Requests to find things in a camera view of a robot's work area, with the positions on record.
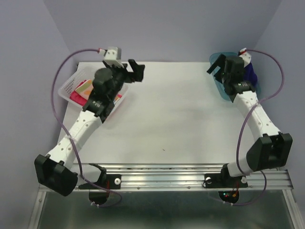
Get teal plastic tray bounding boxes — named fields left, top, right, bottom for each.
left=209, top=51, right=263, bottom=103

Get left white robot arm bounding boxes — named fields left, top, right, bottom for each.
left=34, top=59, right=145, bottom=197

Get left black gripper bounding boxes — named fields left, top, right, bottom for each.
left=102, top=59, right=143, bottom=100

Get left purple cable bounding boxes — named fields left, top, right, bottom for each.
left=51, top=49, right=122, bottom=208

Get white plastic basket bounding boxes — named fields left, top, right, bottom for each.
left=58, top=65, right=129, bottom=114

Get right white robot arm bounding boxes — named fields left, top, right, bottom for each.
left=207, top=51, right=293, bottom=186

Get pink microfiber towel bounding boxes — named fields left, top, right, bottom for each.
left=70, top=92, right=87, bottom=106

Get purple towel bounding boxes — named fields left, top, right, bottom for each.
left=243, top=62, right=258, bottom=87

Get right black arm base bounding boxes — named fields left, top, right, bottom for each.
left=202, top=164, right=248, bottom=205

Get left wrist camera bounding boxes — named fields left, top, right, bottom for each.
left=98, top=46, right=123, bottom=68

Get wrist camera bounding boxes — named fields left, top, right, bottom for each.
left=98, top=46, right=123, bottom=68
left=238, top=48, right=252, bottom=67

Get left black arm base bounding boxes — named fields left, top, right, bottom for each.
left=77, top=163, right=122, bottom=208

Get orange patterned towel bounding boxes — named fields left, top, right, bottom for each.
left=75, top=79, right=123, bottom=105

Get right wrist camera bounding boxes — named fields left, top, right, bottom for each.
left=238, top=48, right=252, bottom=67

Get aluminium mounting rail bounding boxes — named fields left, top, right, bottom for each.
left=100, top=164, right=293, bottom=192

